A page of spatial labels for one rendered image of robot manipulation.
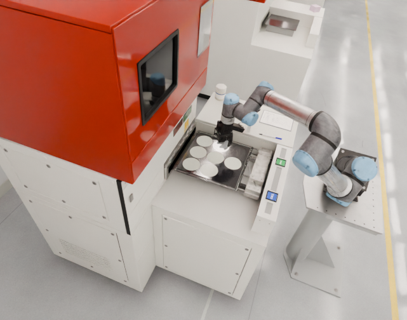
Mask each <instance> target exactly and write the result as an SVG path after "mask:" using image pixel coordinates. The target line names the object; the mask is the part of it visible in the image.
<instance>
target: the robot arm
mask: <svg viewBox="0 0 407 320"><path fill-rule="evenodd" d="M263 104H264V105H266V106H268V107H270V108H271V109H274V110H276V111H278V112H279V113H281V114H283V115H285V116H287V117H289V118H290V119H292V120H294V121H296V122H298V123H300V124H302V125H304V126H306V127H308V130H309V131H310V132H311V134H310V135H309V136H308V137H307V139H306V140H305V142H304V143H303V144H302V145H301V147H300V148H299V149H298V150H297V151H296V152H295V155H294V156H293V157H292V161H293V164H294V165H295V166H296V167H297V168H298V169H299V170H300V171H301V172H302V173H304V174H305V175H307V176H308V177H315V176H317V177H318V178H319V179H320V180H321V181H322V182H323V183H324V184H325V185H326V186H327V190H328V191H327V193H326V195H327V196H328V197H329V198H331V199H332V200H334V201H336V202H337V203H339V204H341V205H342V206H345V207H346V206H348V205H349V204H350V203H351V202H352V200H353V199H354V198H355V197H356V196H357V194H358V193H359V192H360V190H361V189H362V188H363V187H364V185H365V184H366V183H367V181H370V180H372V179H373V178H375V177H376V175H377V172H378V168H377V164H376V163H375V162H374V160H372V159H370V158H368V157H358V156H352V155H351V156H345V157H343V158H341V159H340V160H339V162H338V163H337V167H335V165H334V164H333V158H332V156H331V155H332V154H333V153H334V152H335V150H336V149H337V148H338V146H339V145H340V142H341V139H342V134H341V131H340V127H339V125H338V123H337V122H336V121H335V120H334V119H333V118H332V117H331V116H330V115H329V114H327V113H325V112H323V111H321V110H319V111H315V110H313V109H311V108H309V107H307V106H304V105H302V104H300V103H298V102H296V101H294V100H292V99H290V98H288V97H286V96H284V95H281V94H279V93H277V92H275V91H274V87H273V86H272V85H271V84H270V83H268V82H267V81H262V82H261V83H260V84H259V85H258V86H257V87H256V89H255V90H254V92H253V93H252V94H251V96H250V97H249V99H247V101H246V102H245V104H244V105H243V104H242V103H240V102H239V97H238V95H237V94H235V93H228V94H226V95H225V97H224V101H223V107H222V114H221V119H220V121H217V127H216V128H215V130H216V131H217V132H216V133H215V131H214V135H216V136H217V140H218V142H217V144H221V145H220V146H219V148H224V150H226V149H228V148H229V147H230V145H231V144H232V139H233V132H232V131H233V130H234V131H238V132H241V133H242V132H243V131H244V127H243V126H242V125H240V124H237V123H235V122H234V121H235V118H236V119H238V120H240V121H241V122H242V123H244V124H246V125H247V126H253V125H254V124H255V123H256V122H257V120H258V117H259V115H258V114H257V112H258V111H259V109H260V108H261V106H262V105H263Z"/></svg>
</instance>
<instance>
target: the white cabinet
mask: <svg viewBox="0 0 407 320"><path fill-rule="evenodd" d="M152 221H153V230H154V246H155V256H156V265H157V266H158V267H161V268H163V269H166V270H168V271H170V272H173V273H176V274H178V275H180V276H183V277H185V278H187V279H190V280H192V281H195V282H197V283H199V284H202V285H204V286H207V287H209V288H212V289H214V290H217V291H219V292H221V293H224V294H226V295H228V296H230V297H233V298H236V299H238V300H240V299H241V297H242V295H243V293H244V291H245V289H246V287H247V285H248V283H249V281H250V279H251V277H252V275H253V273H254V271H255V269H256V267H257V265H258V263H259V261H260V259H261V257H262V255H263V253H264V251H265V249H266V248H265V247H263V246H260V245H257V244H255V243H252V242H249V241H247V240H244V239H241V238H239V237H236V236H233V235H230V234H228V233H225V232H222V231H220V230H217V229H214V228H212V227H208V226H207V225H203V224H201V223H198V222H195V221H193V220H190V219H188V218H185V217H181V216H180V215H176V214H174V213H171V212H169V211H166V210H163V209H161V208H158V207H155V206H153V205H152Z"/></svg>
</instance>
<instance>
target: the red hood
mask: <svg viewBox="0 0 407 320"><path fill-rule="evenodd" d="M213 6H214V0H0V137H2V138H5V139H7V140H11V141H13V142H16V143H19V144H22V145H24V146H27V147H30V148H32V149H36V150H38V151H41V152H44V153H46V154H49V155H52V156H55V157H58V158H60V159H63V160H66V161H68V162H71V163H74V164H77V165H80V166H82V167H85V168H88V169H90V170H93V171H96V172H99V173H102V174H104V175H107V176H110V177H112V178H116V179H118V180H121V181H124V182H126V183H130V184H132V185H133V184H134V183H135V181H136V180H137V178H138V177H139V176H140V174H141V173H142V171H143V170H144V169H145V167H146V166H147V165H148V163H149V162H150V160H151V159H152V158H153V157H154V155H155V154H156V152H157V151H158V150H159V148H160V146H162V144H163V143H164V141H165V140H166V139H167V137H168V136H169V134H170V133H171V132H172V130H173V129H174V127H175V126H176V125H177V123H178V122H179V120H180V119H181V118H182V116H183V115H184V114H185V112H186V111H187V109H188V108H189V107H190V105H191V104H192V102H193V101H194V100H195V98H196V97H197V96H198V94H199V93H200V91H201V90H202V89H203V88H204V86H205V84H206V76H207V69H208V68H207V66H208V57H209V50H210V37H211V25H212V18H213Z"/></svg>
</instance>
